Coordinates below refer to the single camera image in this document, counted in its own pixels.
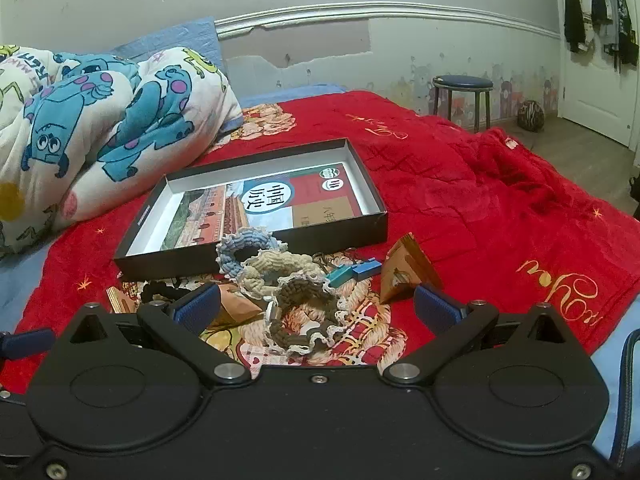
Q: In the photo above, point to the black cardboard box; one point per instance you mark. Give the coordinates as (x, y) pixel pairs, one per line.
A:
(175, 260)

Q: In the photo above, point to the hanging dark clothes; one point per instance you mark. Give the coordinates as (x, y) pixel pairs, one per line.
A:
(580, 10)

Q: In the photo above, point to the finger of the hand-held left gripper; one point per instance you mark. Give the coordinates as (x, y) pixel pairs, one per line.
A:
(25, 343)

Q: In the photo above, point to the beige lace scrunchie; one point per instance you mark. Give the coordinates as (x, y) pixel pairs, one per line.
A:
(260, 265)

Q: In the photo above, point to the blue lace scrunchie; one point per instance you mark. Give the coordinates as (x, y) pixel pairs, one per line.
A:
(225, 260)

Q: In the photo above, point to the triangular brown packet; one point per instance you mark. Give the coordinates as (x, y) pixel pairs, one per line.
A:
(410, 265)

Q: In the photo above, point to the white door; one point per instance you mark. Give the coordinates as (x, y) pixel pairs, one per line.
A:
(590, 100)

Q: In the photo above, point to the round blue stool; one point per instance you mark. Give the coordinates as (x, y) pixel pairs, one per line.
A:
(462, 82)

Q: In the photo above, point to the dark object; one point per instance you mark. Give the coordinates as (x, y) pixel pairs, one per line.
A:
(635, 197)

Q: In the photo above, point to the white wall moulding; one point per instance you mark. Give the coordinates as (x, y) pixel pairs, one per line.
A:
(400, 10)

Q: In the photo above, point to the blue hair clip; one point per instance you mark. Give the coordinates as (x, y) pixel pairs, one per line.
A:
(367, 269)

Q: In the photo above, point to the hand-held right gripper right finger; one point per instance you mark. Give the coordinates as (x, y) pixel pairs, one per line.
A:
(435, 307)

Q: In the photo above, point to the dark patterned ball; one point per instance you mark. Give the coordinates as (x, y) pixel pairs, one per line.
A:
(531, 116)

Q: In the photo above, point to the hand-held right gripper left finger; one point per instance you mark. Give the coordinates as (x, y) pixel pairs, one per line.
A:
(197, 307)

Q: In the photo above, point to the monster printed blanket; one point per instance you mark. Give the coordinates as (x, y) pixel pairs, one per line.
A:
(100, 125)

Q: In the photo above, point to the red plush blanket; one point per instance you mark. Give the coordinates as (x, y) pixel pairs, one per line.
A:
(500, 210)

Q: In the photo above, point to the history textbook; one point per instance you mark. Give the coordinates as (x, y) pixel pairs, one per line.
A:
(300, 195)

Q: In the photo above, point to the brown lace scrunchie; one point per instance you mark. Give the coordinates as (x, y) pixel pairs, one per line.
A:
(300, 290)

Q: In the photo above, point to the blue pillow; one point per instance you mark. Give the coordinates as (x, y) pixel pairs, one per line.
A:
(190, 40)

